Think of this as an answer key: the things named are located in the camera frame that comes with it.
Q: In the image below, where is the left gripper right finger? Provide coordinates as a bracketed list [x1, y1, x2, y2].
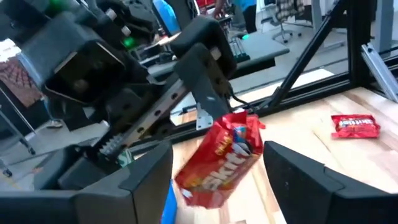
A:
[263, 140, 398, 224]

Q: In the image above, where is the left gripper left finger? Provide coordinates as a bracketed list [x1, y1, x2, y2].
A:
[0, 141, 174, 224]

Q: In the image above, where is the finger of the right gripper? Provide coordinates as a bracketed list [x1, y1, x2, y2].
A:
[170, 17, 237, 125]
[34, 146, 131, 190]

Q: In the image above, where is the red Skittles candy packet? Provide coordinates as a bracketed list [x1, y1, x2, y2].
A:
[330, 113, 381, 140]
[174, 110, 267, 209]

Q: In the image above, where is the green Sprite can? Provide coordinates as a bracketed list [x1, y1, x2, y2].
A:
[117, 148, 135, 167]

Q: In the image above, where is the blue plastic basket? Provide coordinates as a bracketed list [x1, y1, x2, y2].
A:
[160, 179, 178, 224]

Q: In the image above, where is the grey desk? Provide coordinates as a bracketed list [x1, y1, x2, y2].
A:
[146, 30, 290, 82]

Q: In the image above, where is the blue chair back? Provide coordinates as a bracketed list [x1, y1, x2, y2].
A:
[152, 0, 182, 37]

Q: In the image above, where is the person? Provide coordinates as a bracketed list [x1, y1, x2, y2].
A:
[213, 0, 259, 34]

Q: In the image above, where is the white brown patterned cloth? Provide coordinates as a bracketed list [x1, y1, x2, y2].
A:
[0, 39, 43, 108]

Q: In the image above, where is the grey office chair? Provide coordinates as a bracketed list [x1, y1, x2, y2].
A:
[264, 0, 312, 43]

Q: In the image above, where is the black camera cable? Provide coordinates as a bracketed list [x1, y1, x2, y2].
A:
[228, 83, 257, 113]

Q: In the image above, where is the silver frame bracket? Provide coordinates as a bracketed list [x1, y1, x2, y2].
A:
[361, 42, 398, 103]
[195, 104, 215, 131]

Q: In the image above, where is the black aluminium table frame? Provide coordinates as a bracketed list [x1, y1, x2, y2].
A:
[133, 0, 398, 147]

